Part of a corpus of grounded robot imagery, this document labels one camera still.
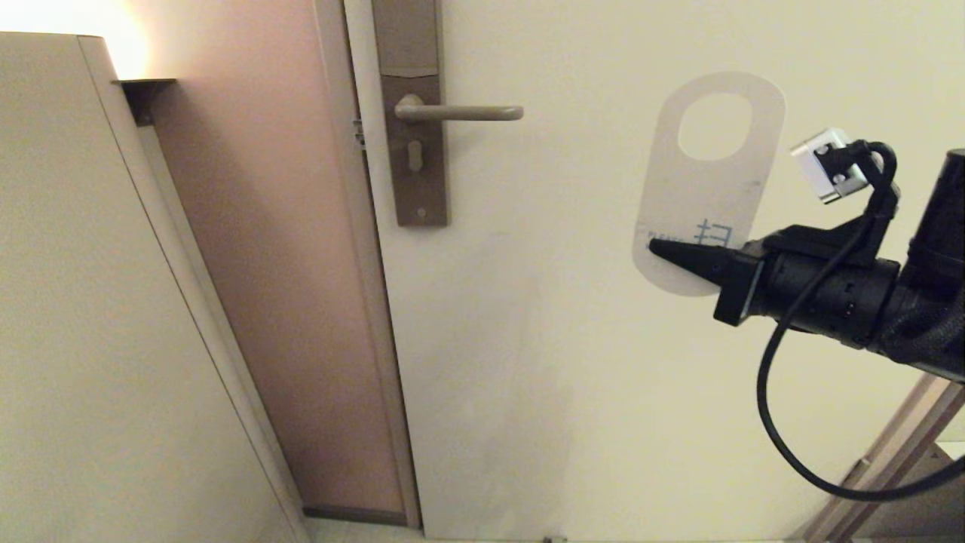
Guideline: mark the brown closet frame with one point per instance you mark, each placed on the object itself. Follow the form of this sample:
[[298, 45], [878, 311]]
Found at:
[[905, 430]]

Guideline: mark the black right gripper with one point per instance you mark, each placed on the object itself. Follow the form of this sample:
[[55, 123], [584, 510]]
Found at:
[[742, 294]]

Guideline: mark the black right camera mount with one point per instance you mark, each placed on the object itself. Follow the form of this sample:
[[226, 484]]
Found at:
[[814, 241]]

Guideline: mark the closet frame hinge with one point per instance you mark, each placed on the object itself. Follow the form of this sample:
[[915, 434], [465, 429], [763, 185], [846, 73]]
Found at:
[[852, 477]]

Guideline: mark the white and blue door hanger sign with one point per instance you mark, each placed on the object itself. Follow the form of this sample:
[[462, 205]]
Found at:
[[701, 196]]

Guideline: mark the cream white door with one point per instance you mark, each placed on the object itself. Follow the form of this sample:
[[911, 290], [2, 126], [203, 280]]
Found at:
[[565, 339]]

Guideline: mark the brown metal lock plate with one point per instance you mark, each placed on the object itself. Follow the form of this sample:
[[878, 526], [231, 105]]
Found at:
[[411, 188]]

